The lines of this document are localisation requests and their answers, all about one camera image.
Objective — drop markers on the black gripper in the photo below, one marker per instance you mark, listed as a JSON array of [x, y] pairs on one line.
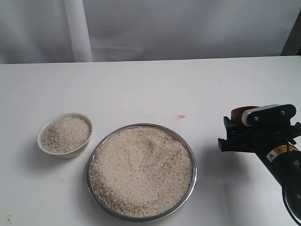
[[273, 145]]

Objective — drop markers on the brown wooden cup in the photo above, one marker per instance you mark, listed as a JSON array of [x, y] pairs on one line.
[[236, 114]]

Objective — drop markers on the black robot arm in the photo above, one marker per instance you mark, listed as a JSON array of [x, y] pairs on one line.
[[291, 196]]

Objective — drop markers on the steel pan of rice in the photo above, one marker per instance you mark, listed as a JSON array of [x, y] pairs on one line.
[[142, 172]]

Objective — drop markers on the white ceramic bowl with rice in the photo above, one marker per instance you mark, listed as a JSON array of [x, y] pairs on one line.
[[66, 135]]

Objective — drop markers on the grey backdrop sheet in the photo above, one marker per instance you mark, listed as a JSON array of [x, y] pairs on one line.
[[37, 31]]

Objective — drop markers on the white roll post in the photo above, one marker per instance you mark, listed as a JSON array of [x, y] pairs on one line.
[[79, 35]]

